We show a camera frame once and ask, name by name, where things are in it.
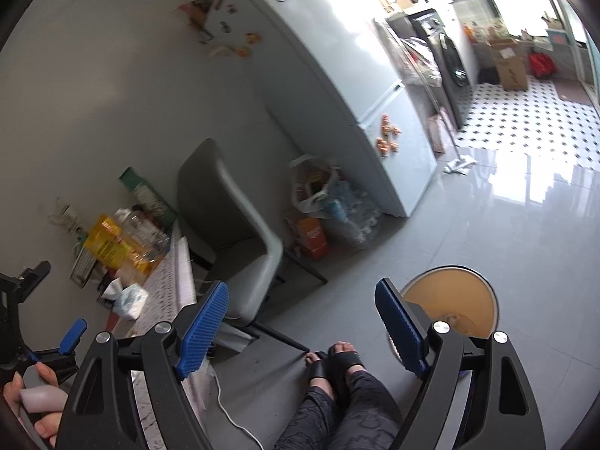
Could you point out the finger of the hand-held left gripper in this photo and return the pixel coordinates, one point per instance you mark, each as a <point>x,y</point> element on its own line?
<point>72,335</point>
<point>35,274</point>

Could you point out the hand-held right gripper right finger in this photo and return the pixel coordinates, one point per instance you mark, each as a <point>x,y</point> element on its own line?
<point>403,333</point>

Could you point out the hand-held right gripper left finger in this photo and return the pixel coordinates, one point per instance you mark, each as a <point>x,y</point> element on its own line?
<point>201,333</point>

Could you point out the beige bin with blue base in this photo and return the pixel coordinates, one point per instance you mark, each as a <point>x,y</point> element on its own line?
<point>450,295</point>

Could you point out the person's left hand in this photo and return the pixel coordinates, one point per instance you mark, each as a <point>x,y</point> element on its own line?
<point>47,426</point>

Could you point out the printed white tablecloth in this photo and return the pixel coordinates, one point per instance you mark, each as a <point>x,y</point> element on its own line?
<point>173,281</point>

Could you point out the black sandal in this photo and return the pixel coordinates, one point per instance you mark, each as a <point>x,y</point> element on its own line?
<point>347,361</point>
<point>318,368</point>

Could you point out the white printed packet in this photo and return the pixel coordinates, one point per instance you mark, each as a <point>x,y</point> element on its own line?
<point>70,218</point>

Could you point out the blue white tissue pack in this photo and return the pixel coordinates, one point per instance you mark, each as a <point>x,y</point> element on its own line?
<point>129,300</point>

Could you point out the yellow snack bag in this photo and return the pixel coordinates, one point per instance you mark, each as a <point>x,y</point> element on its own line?
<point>105,239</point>

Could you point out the large clear water jug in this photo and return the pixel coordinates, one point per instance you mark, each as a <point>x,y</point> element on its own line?
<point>145,239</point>

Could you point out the person's patterned pants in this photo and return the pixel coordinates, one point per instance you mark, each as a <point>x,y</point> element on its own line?
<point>328,417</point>

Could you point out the pack of water bottles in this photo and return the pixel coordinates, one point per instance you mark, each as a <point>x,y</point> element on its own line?
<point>356,220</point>

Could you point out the orange carton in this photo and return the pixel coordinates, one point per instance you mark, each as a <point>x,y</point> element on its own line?
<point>313,236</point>

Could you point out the grey upholstered chair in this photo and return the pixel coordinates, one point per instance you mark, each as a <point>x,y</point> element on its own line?
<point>220,197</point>

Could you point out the green tall box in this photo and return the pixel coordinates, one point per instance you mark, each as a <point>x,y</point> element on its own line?
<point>145,192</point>

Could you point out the white plastic bag with box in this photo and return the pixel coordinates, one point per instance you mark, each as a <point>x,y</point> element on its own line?
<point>300,201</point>

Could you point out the white flat mop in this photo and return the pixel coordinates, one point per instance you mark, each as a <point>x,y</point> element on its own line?
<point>459,167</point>

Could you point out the cluster of orange figure magnets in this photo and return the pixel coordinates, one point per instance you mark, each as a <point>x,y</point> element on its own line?
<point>388,143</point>

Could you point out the pale paper bag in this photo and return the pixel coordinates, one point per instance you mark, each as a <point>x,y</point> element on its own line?
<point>438,131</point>

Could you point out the pale blue refrigerator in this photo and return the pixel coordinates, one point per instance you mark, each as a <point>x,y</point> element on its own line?
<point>337,79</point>

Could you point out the grey washing machine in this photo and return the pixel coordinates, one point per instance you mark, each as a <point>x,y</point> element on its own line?
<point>450,65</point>

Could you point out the hanging plastic bags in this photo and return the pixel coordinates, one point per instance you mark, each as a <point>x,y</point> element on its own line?
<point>417,61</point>

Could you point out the brown cardboard box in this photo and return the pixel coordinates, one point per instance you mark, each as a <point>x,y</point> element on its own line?
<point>511,72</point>

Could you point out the red bag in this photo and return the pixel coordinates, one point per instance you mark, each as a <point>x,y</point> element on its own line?
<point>543,63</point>

